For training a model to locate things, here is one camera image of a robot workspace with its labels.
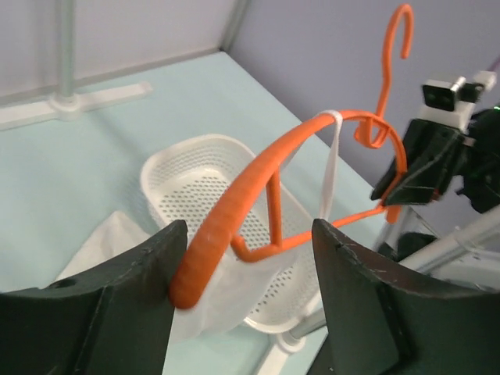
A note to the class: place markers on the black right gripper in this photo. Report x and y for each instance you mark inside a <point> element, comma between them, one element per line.
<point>453,156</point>

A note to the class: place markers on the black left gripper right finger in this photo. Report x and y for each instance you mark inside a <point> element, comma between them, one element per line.
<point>383,318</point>

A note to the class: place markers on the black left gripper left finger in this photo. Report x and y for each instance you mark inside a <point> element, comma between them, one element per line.
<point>114,318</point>

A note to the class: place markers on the orange plastic hanger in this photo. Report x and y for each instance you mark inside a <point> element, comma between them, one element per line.
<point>219,229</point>

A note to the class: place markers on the white tank top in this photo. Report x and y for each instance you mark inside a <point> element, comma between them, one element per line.
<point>218,297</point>

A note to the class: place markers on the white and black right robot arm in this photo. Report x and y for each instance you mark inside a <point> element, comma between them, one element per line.
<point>480,175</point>

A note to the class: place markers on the white perforated plastic basket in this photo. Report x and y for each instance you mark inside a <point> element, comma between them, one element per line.
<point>218,187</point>

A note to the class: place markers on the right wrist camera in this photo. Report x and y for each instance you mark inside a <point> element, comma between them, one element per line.
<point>449,99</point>

